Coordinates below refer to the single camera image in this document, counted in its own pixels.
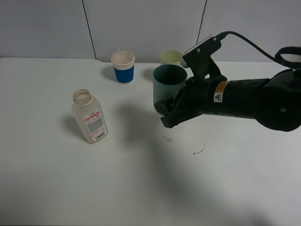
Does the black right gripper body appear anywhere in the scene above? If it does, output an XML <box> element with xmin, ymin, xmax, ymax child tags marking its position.
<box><xmin>178</xmin><ymin>76</ymin><xmax>233</xmax><ymax>122</ymax></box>

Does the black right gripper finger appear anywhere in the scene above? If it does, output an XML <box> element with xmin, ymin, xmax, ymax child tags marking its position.
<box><xmin>155</xmin><ymin>86</ymin><xmax>195</xmax><ymax>128</ymax></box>

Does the teal plastic cup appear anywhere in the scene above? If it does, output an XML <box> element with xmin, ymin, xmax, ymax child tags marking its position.
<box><xmin>153</xmin><ymin>65</ymin><xmax>188</xmax><ymax>104</ymax></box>

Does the clear plastic drink bottle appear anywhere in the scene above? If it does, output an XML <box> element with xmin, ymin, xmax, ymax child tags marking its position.
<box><xmin>71</xmin><ymin>89</ymin><xmax>108</xmax><ymax>144</ymax></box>

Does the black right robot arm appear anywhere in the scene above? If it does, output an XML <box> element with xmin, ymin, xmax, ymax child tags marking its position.
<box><xmin>154</xmin><ymin>69</ymin><xmax>301</xmax><ymax>132</ymax></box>

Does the pale green plastic cup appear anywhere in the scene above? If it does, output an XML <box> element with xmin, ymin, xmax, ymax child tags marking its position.
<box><xmin>160</xmin><ymin>49</ymin><xmax>182</xmax><ymax>66</ymax></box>

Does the blue sleeved paper cup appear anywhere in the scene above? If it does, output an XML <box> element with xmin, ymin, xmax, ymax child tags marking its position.
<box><xmin>111</xmin><ymin>51</ymin><xmax>135</xmax><ymax>84</ymax></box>

